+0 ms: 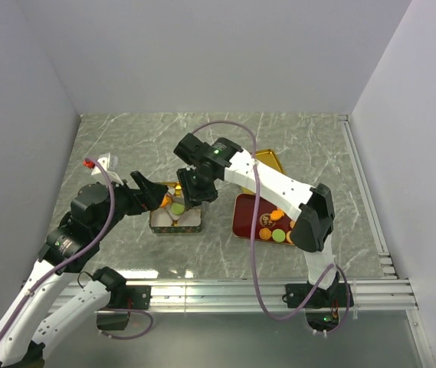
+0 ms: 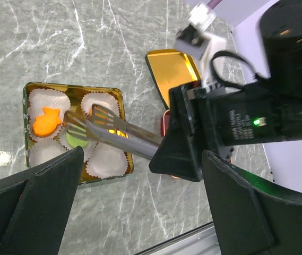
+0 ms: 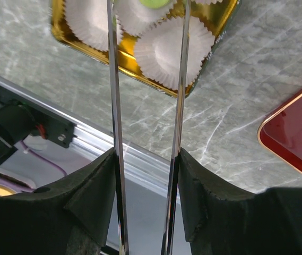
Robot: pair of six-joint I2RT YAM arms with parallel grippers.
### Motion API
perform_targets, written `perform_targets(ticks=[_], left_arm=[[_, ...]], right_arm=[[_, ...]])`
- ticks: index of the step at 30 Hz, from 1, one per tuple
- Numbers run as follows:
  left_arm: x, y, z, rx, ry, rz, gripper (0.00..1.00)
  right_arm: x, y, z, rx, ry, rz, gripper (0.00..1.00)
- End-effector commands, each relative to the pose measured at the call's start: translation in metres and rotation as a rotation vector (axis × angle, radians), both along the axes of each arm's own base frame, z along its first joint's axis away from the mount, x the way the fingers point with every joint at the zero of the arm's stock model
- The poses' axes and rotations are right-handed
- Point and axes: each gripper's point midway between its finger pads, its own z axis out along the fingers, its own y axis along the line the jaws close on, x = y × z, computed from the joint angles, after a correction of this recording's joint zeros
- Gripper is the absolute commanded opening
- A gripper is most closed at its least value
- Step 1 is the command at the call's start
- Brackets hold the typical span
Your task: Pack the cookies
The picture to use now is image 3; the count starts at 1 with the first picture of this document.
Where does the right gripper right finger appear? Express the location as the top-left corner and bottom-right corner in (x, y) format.
(179, 149), (302, 254)

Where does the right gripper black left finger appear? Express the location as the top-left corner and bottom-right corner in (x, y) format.
(0, 150), (116, 254)

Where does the green round cookie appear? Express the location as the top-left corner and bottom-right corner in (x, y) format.
(140, 0), (171, 9)

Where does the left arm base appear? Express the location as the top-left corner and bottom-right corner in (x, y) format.
(0, 86), (75, 166)

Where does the red lacquer tray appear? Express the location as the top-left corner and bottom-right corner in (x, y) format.
(257, 89), (302, 174)

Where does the white paper cup bottom right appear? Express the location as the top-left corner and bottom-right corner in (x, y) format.
(133, 16), (215, 90)

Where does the white paper cup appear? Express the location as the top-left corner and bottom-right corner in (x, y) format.
(133, 16), (215, 90)
(64, 0), (109, 52)
(113, 0), (177, 36)
(194, 0), (223, 5)

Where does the white paper cup bottom left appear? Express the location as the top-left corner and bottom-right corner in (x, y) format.
(64, 0), (109, 52)

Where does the square cookie tin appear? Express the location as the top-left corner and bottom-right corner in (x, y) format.
(51, 1), (240, 97)

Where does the white paper cup centre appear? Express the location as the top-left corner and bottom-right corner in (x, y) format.
(113, 0), (177, 36)

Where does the white paper cup top right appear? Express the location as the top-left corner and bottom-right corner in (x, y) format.
(194, 0), (223, 5)

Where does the aluminium rail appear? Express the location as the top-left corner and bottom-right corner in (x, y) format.
(0, 76), (170, 197)

